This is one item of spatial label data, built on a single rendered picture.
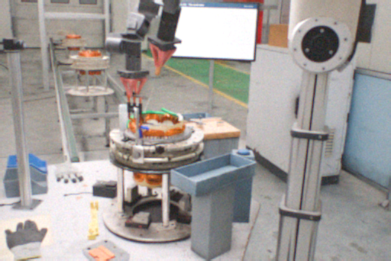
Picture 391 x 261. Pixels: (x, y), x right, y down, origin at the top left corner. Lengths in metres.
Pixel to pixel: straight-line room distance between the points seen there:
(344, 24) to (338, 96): 2.59
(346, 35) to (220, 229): 0.65
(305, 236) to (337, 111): 2.48
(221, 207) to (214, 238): 0.10
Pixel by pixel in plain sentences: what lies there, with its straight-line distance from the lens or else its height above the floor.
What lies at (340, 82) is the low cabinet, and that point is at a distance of 3.68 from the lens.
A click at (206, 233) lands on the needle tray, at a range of 1.23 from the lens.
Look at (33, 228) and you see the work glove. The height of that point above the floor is 0.80.
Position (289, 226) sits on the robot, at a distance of 1.33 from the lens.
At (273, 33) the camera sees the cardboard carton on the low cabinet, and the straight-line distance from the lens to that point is 4.17.
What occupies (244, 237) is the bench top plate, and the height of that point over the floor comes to 0.78.
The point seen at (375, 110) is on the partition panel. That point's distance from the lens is 3.75.
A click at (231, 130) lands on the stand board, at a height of 1.06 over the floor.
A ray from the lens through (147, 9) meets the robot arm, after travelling 1.26.
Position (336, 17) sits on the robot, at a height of 1.50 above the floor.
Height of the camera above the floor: 1.50
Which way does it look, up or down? 16 degrees down
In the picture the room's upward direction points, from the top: 2 degrees clockwise
